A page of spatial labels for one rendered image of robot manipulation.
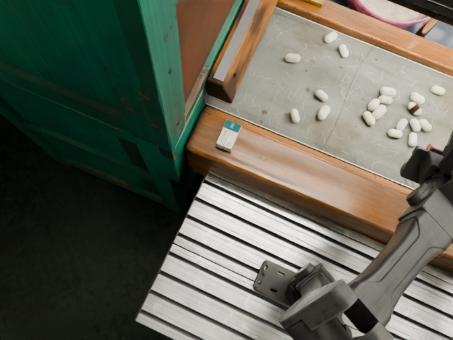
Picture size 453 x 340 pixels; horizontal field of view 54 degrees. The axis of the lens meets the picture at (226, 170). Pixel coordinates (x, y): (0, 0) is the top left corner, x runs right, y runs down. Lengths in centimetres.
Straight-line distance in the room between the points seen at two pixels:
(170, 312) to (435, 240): 56
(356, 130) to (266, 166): 23
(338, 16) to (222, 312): 73
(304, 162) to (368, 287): 43
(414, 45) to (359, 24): 14
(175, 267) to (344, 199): 39
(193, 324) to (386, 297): 50
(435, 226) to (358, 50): 56
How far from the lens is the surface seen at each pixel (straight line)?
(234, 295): 99
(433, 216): 69
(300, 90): 104
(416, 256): 65
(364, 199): 97
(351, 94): 107
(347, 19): 113
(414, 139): 106
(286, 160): 95
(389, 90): 108
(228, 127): 93
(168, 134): 76
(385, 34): 114
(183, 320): 99
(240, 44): 93
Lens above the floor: 166
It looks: 75 degrees down
